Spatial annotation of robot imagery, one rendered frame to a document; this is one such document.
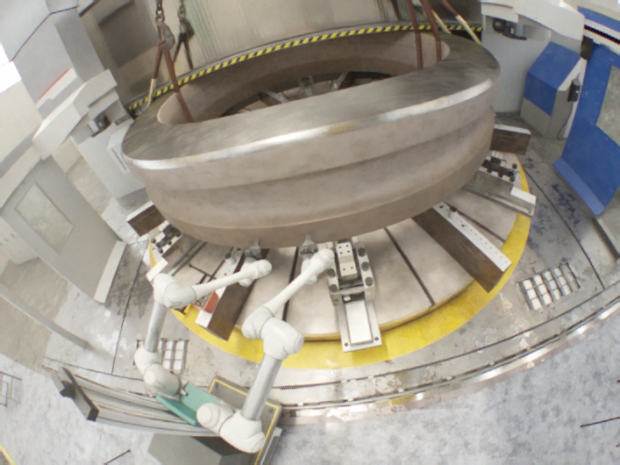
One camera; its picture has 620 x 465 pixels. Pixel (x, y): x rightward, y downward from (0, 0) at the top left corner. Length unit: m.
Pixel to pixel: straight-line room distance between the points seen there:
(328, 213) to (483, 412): 2.17
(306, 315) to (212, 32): 4.23
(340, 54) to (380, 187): 4.24
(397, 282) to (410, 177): 0.95
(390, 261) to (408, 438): 1.63
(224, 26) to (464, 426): 5.68
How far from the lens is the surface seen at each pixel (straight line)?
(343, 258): 1.97
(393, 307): 2.31
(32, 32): 4.59
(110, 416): 1.23
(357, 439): 2.44
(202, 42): 4.73
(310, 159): 1.51
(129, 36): 5.25
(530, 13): 3.69
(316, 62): 5.94
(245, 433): 1.45
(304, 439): 2.51
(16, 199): 4.43
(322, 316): 2.32
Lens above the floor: 2.43
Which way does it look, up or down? 48 degrees down
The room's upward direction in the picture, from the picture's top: 19 degrees counter-clockwise
